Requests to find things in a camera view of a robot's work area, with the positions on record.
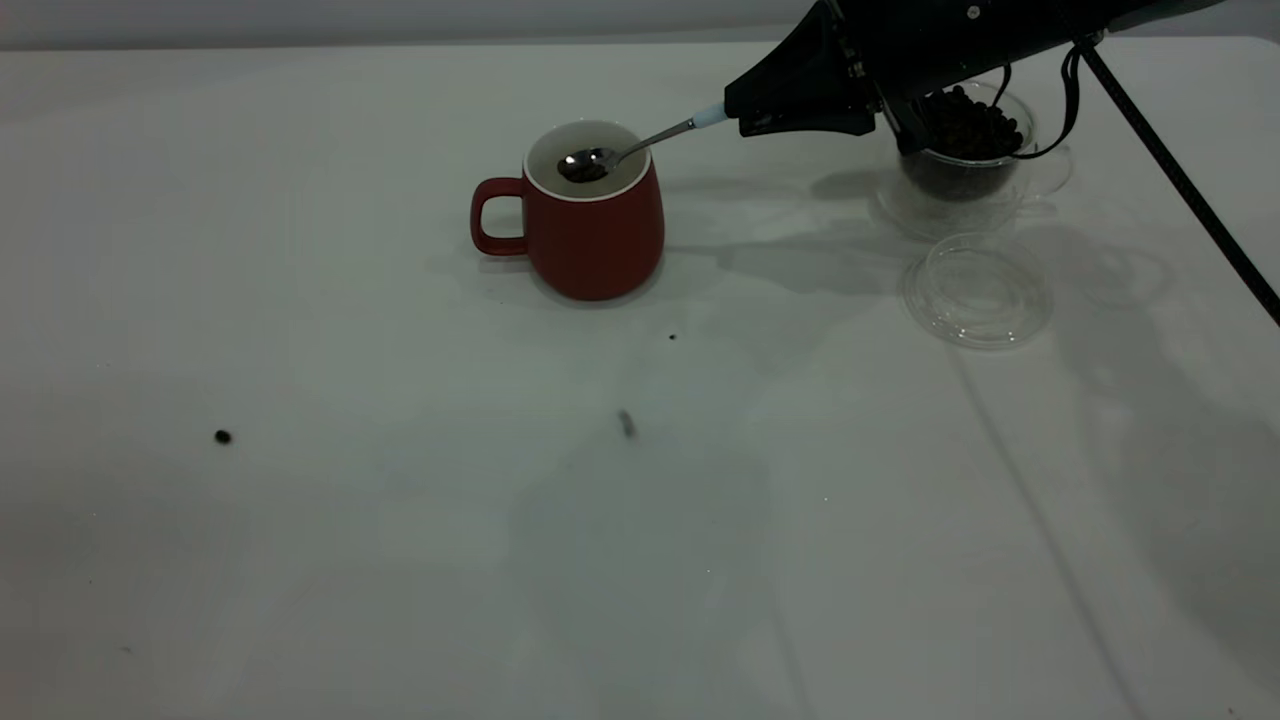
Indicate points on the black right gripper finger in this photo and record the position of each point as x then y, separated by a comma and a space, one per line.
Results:
820, 124
800, 75

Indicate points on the pile of coffee beans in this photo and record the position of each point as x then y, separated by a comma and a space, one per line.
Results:
970, 130

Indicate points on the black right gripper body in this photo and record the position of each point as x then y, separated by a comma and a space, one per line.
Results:
950, 40

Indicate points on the clear round glass saucer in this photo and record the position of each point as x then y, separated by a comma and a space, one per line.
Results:
980, 315

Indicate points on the clear double-walled glass cup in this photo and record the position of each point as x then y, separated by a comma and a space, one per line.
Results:
950, 210

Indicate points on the red mug white inside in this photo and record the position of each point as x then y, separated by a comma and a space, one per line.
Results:
600, 245

